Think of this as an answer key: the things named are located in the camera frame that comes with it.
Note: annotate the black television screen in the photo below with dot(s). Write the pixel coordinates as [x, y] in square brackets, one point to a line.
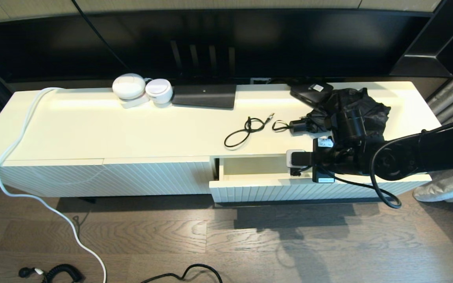
[289, 43]

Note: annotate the large white round device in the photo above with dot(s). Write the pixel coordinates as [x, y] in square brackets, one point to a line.
[129, 86]

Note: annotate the black wall shelf unit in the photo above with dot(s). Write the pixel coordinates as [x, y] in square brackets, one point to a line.
[427, 59]

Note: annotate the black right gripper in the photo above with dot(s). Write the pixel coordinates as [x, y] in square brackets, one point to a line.
[325, 165]

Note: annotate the white tv cabinet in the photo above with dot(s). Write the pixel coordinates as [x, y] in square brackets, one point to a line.
[132, 129]

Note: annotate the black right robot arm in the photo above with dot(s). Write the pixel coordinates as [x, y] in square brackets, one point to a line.
[446, 149]

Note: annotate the small white round device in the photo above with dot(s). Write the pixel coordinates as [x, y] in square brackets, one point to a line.
[159, 90]

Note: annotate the black set-top box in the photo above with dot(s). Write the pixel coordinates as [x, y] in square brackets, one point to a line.
[309, 93]

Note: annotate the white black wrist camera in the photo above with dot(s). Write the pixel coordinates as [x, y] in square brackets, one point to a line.
[299, 158]

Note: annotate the black router with antennas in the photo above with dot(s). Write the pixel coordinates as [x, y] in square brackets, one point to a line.
[205, 95]

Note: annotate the black umbrella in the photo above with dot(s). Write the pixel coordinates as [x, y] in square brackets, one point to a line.
[352, 98]

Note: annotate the white fluted drawer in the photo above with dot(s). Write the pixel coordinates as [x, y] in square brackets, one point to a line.
[258, 192]

